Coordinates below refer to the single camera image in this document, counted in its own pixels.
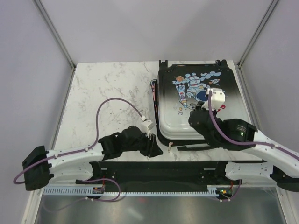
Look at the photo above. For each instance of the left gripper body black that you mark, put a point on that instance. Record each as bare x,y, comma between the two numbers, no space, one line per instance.
142,144

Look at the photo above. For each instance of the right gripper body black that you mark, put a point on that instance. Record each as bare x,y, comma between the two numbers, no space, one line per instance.
199,106

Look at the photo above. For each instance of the white suitcase with dark lining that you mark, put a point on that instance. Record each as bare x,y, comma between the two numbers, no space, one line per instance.
178,89

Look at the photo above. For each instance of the pink navy floral garment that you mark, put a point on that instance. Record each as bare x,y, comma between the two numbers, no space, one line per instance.
153,88

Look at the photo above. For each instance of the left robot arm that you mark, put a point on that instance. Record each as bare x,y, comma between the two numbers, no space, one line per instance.
42,166

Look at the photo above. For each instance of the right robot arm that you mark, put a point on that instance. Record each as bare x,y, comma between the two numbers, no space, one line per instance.
239,135

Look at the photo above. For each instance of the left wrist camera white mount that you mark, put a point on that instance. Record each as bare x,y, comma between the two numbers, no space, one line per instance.
146,126

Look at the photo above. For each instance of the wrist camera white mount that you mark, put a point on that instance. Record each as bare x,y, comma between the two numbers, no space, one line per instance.
217,99
146,126

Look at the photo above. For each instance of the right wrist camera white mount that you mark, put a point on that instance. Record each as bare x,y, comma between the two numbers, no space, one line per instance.
217,99

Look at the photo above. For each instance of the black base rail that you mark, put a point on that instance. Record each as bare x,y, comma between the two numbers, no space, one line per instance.
158,175

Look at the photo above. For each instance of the light blue cable duct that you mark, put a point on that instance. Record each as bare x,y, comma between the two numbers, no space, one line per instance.
109,191

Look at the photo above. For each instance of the left aluminium frame post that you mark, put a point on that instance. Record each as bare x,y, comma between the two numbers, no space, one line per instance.
54,32

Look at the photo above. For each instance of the aluminium frame post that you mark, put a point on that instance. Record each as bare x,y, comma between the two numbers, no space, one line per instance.
262,24
54,32

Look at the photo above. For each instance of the right aluminium frame post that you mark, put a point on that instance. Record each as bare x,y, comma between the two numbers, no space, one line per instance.
262,24

